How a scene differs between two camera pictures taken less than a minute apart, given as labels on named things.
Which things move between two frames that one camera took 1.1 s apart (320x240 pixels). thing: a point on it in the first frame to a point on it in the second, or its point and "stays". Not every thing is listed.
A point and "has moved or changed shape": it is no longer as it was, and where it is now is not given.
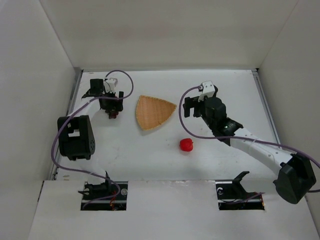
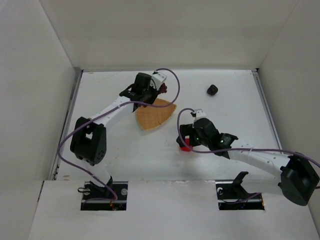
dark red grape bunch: x=113 y=115 has moved or changed shape
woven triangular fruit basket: x=151 y=112 stays
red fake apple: x=186 y=144 stays
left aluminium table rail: x=77 y=75 stays
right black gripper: x=191 y=107 to x=188 y=135
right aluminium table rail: x=266 y=102 stays
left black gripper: x=111 y=107 to x=152 y=93
